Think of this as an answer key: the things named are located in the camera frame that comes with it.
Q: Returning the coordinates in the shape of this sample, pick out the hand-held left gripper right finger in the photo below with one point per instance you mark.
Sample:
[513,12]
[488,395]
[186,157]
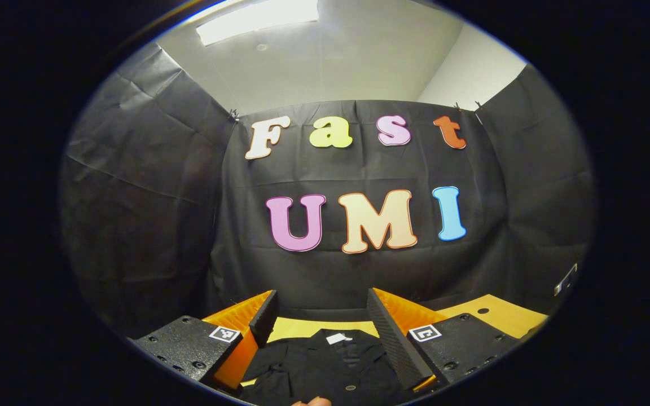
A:
[395,344]

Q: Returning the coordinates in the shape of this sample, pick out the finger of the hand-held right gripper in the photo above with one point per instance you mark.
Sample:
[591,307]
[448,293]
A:
[565,280]

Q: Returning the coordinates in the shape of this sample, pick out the black backdrop cloth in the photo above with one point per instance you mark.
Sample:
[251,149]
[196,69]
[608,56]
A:
[189,225]

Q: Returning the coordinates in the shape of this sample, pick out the black shirt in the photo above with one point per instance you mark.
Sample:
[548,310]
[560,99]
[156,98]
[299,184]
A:
[325,366]

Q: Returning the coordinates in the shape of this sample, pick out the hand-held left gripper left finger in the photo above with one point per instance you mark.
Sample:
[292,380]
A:
[266,318]

